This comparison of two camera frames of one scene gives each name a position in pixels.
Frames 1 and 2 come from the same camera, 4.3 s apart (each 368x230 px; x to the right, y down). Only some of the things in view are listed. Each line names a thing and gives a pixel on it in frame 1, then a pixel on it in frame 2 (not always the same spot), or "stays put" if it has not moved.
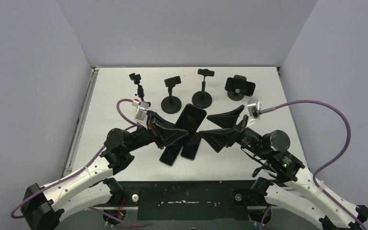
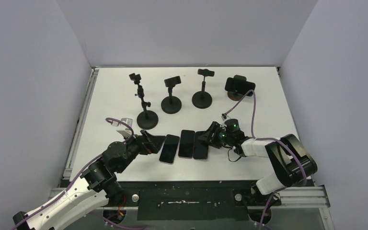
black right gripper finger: [218, 138] stays put
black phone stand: [190, 120] to [201, 145]
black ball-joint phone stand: [171, 104] stays put
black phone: [189, 151] stays put
